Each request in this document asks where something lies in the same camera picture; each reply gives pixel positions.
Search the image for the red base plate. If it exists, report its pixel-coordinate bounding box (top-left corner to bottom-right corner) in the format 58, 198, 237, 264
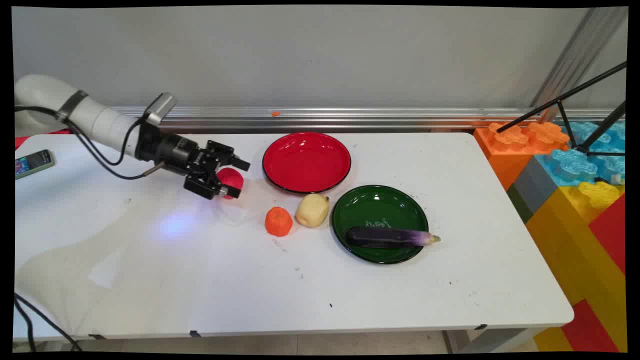
15, 129, 73, 150

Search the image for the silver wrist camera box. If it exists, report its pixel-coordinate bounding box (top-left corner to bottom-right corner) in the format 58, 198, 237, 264
145, 92, 178, 126

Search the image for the pale yellow toy potato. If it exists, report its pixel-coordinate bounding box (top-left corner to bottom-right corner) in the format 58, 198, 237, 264
295, 193, 331, 229

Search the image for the smartphone with green case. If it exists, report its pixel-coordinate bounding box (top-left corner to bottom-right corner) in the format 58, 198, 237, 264
15, 149, 56, 181

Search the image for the grey table frame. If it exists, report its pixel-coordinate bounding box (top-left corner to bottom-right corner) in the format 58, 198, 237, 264
442, 327, 543, 354

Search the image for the aluminium rail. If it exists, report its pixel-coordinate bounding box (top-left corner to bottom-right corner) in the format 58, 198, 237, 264
110, 106, 626, 134

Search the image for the black floor cable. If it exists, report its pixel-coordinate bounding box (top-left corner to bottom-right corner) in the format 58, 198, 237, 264
14, 300, 37, 352
14, 292, 83, 352

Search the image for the green plate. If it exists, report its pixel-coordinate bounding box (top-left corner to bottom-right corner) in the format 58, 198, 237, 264
331, 184, 430, 265

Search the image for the yellow giant building block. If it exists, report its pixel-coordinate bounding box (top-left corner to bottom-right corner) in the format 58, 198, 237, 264
525, 180, 627, 351

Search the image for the red toy apple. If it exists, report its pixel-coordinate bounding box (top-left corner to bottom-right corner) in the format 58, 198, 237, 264
216, 167, 245, 201

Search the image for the black tripod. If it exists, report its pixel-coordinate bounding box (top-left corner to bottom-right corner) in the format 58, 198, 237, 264
496, 61, 627, 157

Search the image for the purple toy eggplant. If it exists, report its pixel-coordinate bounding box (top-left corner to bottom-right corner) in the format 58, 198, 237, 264
346, 226, 442, 249

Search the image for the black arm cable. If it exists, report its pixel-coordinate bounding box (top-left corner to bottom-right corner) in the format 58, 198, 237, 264
15, 105, 166, 181

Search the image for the blue giant building block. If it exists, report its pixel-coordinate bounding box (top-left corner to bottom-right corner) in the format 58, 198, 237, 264
536, 147, 627, 187
567, 121, 627, 151

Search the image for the red giant building block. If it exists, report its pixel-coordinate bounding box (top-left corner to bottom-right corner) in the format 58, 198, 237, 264
588, 194, 627, 275

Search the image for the orange giant building block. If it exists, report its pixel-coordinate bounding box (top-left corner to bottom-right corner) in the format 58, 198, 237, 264
474, 121, 571, 192

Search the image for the orange toy tangerine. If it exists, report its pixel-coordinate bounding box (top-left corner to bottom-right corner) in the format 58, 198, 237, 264
264, 206, 294, 238

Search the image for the grey giant building block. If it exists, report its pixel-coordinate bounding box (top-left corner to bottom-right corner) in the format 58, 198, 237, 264
506, 155, 560, 224

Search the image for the aluminium profile post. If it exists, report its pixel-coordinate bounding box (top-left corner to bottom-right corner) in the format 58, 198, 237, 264
530, 7, 628, 123

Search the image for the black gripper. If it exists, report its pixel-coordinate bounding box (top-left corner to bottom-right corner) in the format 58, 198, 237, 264
138, 124, 250, 200

